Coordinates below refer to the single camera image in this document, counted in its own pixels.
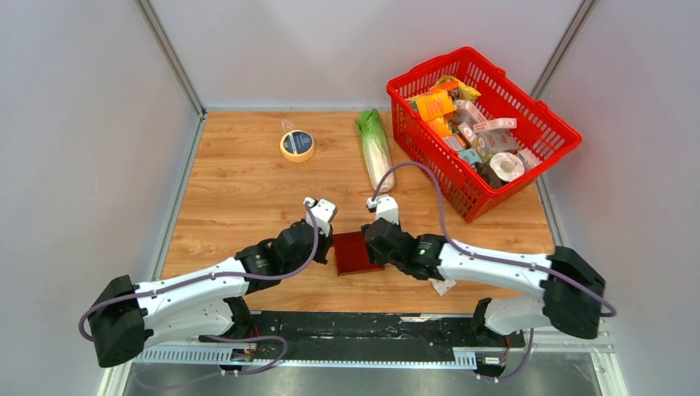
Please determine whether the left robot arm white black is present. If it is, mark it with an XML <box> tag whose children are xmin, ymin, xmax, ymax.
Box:
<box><xmin>79</xmin><ymin>219</ymin><xmax>333</xmax><ymax>368</ymax></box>

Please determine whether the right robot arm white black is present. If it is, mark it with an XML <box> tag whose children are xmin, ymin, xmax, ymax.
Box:
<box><xmin>362</xmin><ymin>219</ymin><xmax>605</xmax><ymax>346</ymax></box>

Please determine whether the orange snack box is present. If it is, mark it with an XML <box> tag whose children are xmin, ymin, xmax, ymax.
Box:
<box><xmin>408</xmin><ymin>89</ymin><xmax>456</xmax><ymax>121</ymax></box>

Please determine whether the pink white long box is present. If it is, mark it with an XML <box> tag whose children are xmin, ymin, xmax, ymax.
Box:
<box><xmin>473</xmin><ymin>117</ymin><xmax>518</xmax><ymax>133</ymax></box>

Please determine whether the small clear plastic packet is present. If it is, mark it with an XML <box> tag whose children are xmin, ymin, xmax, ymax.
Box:
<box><xmin>430</xmin><ymin>279</ymin><xmax>456</xmax><ymax>296</ymax></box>

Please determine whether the napa cabbage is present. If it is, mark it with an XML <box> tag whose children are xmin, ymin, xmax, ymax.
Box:
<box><xmin>355</xmin><ymin>109</ymin><xmax>395</xmax><ymax>193</ymax></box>

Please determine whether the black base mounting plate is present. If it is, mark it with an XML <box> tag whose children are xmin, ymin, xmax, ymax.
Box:
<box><xmin>243</xmin><ymin>311</ymin><xmax>526</xmax><ymax>362</ymax></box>

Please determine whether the yellow masking tape roll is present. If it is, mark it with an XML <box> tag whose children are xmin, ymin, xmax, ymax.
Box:
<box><xmin>279</xmin><ymin>130</ymin><xmax>315</xmax><ymax>163</ymax></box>

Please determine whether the red plastic shopping basket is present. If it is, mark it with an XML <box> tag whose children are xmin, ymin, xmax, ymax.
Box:
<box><xmin>386</xmin><ymin>47</ymin><xmax>582</xmax><ymax>222</ymax></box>

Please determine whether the toilet paper roll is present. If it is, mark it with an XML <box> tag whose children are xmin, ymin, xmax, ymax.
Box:
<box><xmin>488</xmin><ymin>152</ymin><xmax>526</xmax><ymax>182</ymax></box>

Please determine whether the yellow snack bag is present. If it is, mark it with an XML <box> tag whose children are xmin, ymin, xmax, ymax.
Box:
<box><xmin>430</xmin><ymin>75</ymin><xmax>481</xmax><ymax>102</ymax></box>

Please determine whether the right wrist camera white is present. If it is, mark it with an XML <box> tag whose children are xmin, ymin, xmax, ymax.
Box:
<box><xmin>366</xmin><ymin>195</ymin><xmax>400</xmax><ymax>225</ymax></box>

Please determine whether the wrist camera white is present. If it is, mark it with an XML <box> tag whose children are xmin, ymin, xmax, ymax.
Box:
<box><xmin>304</xmin><ymin>197</ymin><xmax>338</xmax><ymax>237</ymax></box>
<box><xmin>366</xmin><ymin>195</ymin><xmax>400</xmax><ymax>225</ymax></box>

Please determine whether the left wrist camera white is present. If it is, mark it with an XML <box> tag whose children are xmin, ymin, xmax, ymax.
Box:
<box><xmin>304</xmin><ymin>197</ymin><xmax>338</xmax><ymax>237</ymax></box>

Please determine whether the aluminium frame rail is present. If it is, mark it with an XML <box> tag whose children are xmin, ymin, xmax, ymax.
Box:
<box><xmin>133</xmin><ymin>311</ymin><xmax>613</xmax><ymax>370</ymax></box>

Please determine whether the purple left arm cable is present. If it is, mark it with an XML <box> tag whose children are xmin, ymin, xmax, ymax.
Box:
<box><xmin>78</xmin><ymin>200</ymin><xmax>321</xmax><ymax>390</ymax></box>

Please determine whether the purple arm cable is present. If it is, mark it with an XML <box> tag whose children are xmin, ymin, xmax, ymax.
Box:
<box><xmin>78</xmin><ymin>200</ymin><xmax>321</xmax><ymax>390</ymax></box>
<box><xmin>371</xmin><ymin>161</ymin><xmax>618</xmax><ymax>383</ymax></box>

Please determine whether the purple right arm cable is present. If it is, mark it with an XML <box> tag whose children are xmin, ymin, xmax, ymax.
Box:
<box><xmin>371</xmin><ymin>161</ymin><xmax>618</xmax><ymax>383</ymax></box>

